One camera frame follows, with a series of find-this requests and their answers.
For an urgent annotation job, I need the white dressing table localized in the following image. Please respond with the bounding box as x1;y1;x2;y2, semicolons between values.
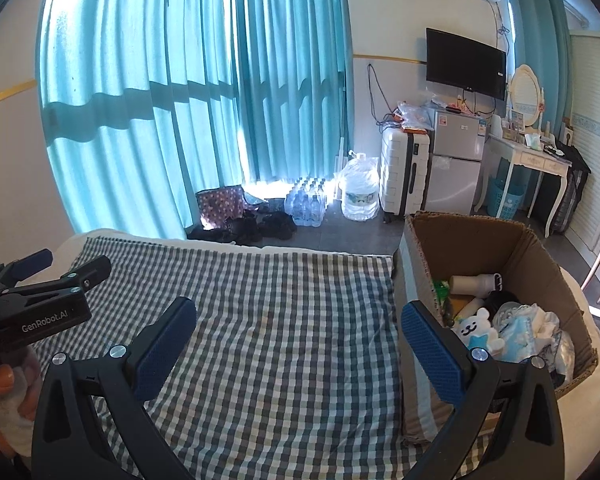
475;132;573;238

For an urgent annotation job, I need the blue plastic basket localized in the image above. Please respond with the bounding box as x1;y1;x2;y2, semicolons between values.
487;177;527;220

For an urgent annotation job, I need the white oval mirror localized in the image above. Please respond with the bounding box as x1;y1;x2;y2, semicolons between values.
509;64;543;128

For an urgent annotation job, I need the white suitcase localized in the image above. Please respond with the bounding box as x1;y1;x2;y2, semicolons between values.
379;127;431;223

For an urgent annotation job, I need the grey checked blanket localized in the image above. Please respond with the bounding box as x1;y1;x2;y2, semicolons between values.
30;236;486;480

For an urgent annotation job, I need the pile of clear plastic bags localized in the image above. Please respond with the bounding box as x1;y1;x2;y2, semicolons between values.
395;100;438;133

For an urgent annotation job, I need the narrow teal curtain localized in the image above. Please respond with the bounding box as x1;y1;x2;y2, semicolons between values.
500;0;571;126

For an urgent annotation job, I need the large clear water jug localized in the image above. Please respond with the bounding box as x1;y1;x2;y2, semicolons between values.
339;150;381;222

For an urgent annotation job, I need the black striped bag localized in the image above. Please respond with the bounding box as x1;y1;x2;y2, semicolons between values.
532;142;593;235

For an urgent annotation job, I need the white plastic bottle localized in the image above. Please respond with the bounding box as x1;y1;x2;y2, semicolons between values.
448;272;504;296

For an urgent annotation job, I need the dark wall cable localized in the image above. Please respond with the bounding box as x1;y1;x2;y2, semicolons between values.
366;62;396;126

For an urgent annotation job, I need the person's left hand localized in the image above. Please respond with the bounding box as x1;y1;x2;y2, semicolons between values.
0;347;43;456

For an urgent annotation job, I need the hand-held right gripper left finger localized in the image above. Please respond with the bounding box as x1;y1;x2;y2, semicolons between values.
30;296;198;480

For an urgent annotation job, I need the blue floral tissue pack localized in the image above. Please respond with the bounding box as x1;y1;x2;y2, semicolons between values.
500;316;537;361

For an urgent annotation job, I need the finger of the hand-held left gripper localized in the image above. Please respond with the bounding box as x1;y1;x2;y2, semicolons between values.
10;255;113;298
0;249;54;288

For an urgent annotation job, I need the white crumpled wrapper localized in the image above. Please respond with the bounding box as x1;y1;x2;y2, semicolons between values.
495;301;563;356

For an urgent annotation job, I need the black wall television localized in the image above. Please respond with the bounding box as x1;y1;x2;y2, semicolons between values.
425;27;508;102

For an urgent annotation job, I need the green snack packet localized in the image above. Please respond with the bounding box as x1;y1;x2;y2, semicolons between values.
432;280;453;311

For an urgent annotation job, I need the silver small fridge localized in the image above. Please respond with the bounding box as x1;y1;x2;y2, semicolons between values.
422;107;487;217

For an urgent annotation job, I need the pack of water bottles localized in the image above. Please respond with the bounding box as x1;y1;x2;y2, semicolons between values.
284;176;340;226

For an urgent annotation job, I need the purple patterned bag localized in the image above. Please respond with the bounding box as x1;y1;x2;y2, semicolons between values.
196;186;268;228

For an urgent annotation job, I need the wide teal window curtain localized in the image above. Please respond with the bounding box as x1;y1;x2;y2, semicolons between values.
39;0;355;238

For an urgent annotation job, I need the pile of black shoes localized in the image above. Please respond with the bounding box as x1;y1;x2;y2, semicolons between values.
187;210;298;245

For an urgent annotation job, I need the white curved tube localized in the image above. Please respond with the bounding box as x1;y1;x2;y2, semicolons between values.
452;299;506;357

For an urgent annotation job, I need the white sliding wardrobe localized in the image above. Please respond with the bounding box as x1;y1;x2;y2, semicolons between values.
562;30;600;261

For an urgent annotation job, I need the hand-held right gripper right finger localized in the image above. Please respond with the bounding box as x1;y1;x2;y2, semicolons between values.
400;300;566;480

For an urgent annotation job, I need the brown cardboard box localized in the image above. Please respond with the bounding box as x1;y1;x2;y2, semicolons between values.
394;211;600;443

